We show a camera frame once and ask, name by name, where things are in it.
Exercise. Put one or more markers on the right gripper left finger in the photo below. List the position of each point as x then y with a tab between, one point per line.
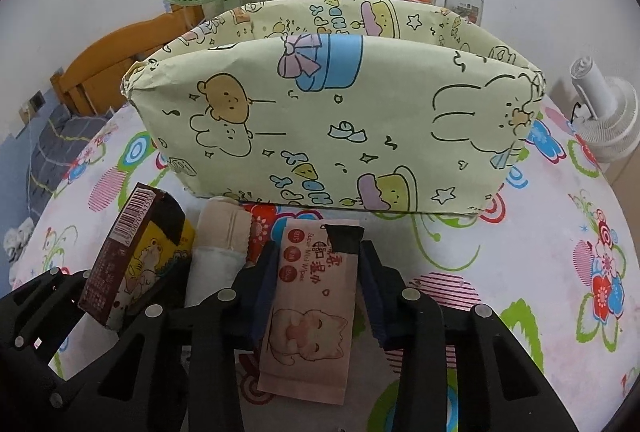
231	318

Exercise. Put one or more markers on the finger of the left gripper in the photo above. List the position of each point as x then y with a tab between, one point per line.
35	321
139	384

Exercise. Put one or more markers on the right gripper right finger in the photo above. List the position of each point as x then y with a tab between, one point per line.
406	320

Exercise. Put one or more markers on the beige cloth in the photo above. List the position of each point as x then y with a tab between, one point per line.
220	248

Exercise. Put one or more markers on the pink wet wipes pack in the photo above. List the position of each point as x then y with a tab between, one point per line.
307	342

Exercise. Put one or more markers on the dark red carton box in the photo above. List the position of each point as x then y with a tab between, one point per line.
149	236

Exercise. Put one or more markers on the crumpled white cloth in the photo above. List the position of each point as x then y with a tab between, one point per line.
16	239

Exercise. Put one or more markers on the floral tablecloth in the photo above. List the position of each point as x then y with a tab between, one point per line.
552	254

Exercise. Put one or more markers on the grey plaid pillow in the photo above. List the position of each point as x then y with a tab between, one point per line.
67	146

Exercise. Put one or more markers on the yellow cartoon storage box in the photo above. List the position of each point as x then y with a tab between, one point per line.
374	105

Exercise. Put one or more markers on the white standing fan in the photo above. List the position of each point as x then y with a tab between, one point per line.
607	114

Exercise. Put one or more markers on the wall socket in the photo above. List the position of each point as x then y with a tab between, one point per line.
37	101

